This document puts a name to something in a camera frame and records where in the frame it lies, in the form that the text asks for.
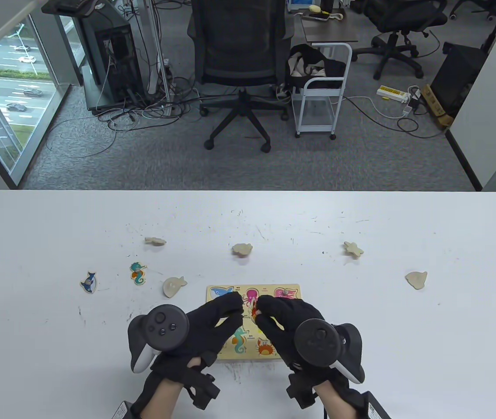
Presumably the person's right hand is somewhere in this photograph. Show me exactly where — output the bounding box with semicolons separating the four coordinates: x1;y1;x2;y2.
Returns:
253;295;349;409

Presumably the person's left hand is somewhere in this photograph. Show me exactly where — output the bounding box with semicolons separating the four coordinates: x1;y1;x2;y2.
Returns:
150;292;245;410

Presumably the wooden puzzle frame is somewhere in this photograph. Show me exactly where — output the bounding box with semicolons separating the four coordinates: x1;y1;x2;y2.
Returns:
205;284;302;361

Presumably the wooden whale puzzle piece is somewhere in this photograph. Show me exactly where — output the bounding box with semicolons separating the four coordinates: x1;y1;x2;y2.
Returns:
162;276;188;299

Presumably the teal seahorse puzzle piece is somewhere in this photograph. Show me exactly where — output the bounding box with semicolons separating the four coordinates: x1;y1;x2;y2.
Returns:
130;262;148;286

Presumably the blue shark puzzle piece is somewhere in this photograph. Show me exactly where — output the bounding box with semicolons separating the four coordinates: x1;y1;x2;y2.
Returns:
79;271;98;294

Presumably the striped fish puzzle piece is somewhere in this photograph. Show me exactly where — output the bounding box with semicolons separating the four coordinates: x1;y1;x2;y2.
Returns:
405;271;428;290

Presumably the person's right forearm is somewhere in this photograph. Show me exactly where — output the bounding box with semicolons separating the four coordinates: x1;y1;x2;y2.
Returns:
315;380;368;419

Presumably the black right hand controller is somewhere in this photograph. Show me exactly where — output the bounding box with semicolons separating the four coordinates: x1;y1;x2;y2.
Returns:
293;319;366;385

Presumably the black hand controller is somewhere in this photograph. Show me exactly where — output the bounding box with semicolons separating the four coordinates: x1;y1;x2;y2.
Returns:
293;319;366;385
127;304;191;374

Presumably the black left hand controller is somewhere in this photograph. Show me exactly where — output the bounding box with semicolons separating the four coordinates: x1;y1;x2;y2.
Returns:
127;304;191;374

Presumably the white rolling cart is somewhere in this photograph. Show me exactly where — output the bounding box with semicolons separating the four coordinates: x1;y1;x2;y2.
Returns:
291;42;353;141

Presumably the white yellow power strip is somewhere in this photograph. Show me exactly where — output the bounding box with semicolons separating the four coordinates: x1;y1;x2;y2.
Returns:
376;85;409;103

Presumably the black and beige bag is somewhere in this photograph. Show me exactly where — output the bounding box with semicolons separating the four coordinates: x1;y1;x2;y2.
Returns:
286;44;347;90

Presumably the white plug adapter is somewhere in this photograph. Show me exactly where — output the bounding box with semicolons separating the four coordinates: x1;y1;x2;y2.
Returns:
406;86;424;110

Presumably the cardboard box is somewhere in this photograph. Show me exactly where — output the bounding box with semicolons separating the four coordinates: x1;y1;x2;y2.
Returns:
420;84;455;128

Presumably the white rig pole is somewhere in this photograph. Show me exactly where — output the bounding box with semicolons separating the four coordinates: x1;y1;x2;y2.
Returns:
143;0;173;117

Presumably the black mesh office chair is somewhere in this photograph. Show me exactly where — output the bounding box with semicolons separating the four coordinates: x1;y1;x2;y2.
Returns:
187;0;295;153

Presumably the black computer tower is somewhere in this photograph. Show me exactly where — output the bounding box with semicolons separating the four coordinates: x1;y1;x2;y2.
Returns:
83;20;146;110

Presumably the brown side table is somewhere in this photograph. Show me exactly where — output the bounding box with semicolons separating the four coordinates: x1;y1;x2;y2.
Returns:
300;11;359;44

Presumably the black case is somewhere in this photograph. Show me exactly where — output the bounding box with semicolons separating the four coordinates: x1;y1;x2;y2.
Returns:
430;42;488;118

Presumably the glass window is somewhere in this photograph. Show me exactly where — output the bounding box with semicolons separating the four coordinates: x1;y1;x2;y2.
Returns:
0;13;72;186

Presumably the black monitor stand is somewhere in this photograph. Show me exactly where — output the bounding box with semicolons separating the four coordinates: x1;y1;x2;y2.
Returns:
41;0;101;18

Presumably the black right wrist camera module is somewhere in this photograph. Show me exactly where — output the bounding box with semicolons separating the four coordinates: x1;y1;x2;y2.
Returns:
361;391;392;419

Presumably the black floor cable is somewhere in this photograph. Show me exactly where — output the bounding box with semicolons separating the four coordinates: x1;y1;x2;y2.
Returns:
346;98;448;139

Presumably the tangle of floor cables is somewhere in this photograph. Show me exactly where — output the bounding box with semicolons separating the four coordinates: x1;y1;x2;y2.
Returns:
46;0;213;158

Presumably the white floor cable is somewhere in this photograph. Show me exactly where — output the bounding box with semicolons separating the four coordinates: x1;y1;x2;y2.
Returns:
343;95;407;119

